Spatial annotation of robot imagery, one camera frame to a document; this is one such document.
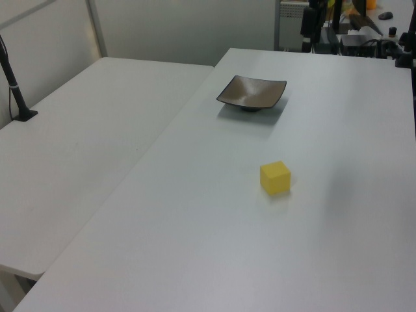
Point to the yellow foam cube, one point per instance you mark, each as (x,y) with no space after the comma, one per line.
(274,182)

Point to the square brown ceramic plate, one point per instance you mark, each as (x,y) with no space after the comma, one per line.
(250,92)

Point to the white perforated metal cabinet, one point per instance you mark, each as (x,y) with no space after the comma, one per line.
(289,22)

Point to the black upright electronics box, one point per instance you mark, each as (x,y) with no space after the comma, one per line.
(329,40)

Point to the black device on pole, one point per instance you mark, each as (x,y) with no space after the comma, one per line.
(308,21)

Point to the flat black electronics box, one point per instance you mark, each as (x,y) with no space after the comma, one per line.
(357,44)

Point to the black clamp stand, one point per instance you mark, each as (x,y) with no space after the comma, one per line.
(404,55)

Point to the orange object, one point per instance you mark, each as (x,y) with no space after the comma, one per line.
(371,3)

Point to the dark computer mouse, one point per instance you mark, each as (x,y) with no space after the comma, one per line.
(386,15)

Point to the aluminium partition post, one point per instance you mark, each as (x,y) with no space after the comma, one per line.
(97,29)

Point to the black camera stand pole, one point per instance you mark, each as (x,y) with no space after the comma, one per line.
(14,91)

